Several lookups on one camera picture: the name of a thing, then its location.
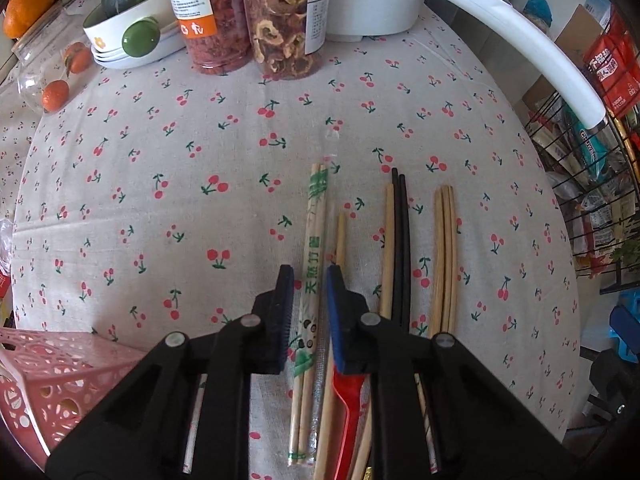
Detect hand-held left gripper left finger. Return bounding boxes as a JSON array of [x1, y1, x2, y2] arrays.
[[45, 264, 296, 480]]

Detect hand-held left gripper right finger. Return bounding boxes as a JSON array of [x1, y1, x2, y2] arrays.
[[326, 265, 581, 480]]

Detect plastic-wrapped bamboo chopsticks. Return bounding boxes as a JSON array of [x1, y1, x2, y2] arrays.
[[287, 157, 343, 467]]

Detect red plastic spoon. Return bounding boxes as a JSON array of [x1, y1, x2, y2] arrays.
[[332, 365, 368, 480]]

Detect pink perforated plastic basket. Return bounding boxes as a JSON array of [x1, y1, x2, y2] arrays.
[[0, 327, 151, 456]]

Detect white paper-wrapped chopsticks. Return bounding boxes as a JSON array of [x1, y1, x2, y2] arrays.
[[415, 375, 441, 473], [182, 375, 208, 476]]

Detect clear jar of dried fruit slices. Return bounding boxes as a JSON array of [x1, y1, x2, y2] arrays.
[[239, 0, 333, 81]]

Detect blue plastic object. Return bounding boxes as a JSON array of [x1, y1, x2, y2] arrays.
[[610, 290, 640, 361]]

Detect green leafy vegetables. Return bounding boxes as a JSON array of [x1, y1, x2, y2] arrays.
[[602, 237, 640, 273]]

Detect clear jar of goji berries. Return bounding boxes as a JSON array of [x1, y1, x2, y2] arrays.
[[161, 0, 251, 73]]

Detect cherry-print cabinet cover cloth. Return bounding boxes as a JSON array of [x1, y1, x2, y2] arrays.
[[0, 55, 46, 226]]

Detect small orange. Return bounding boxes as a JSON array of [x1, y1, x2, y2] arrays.
[[41, 81, 70, 112], [64, 41, 94, 74]]

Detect white flower-print bowl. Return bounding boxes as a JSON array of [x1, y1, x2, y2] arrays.
[[82, 0, 188, 61]]

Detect glass jar with wooden lid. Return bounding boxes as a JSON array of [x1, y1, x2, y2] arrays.
[[10, 0, 103, 113]]

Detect blue plastic bag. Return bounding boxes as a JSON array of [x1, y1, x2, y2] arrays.
[[524, 0, 553, 28]]

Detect brown cardboard box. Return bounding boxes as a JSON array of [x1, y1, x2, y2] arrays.
[[552, 4, 608, 68]]

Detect pile of assorted snack packets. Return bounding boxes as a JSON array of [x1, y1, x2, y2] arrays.
[[525, 10, 640, 276]]

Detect large orange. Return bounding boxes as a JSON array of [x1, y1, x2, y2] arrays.
[[2, 0, 58, 40]]

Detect white electric pot with handle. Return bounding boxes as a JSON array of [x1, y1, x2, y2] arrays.
[[327, 0, 608, 133]]

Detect black wire rack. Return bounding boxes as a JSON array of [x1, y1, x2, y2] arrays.
[[520, 5, 640, 296]]

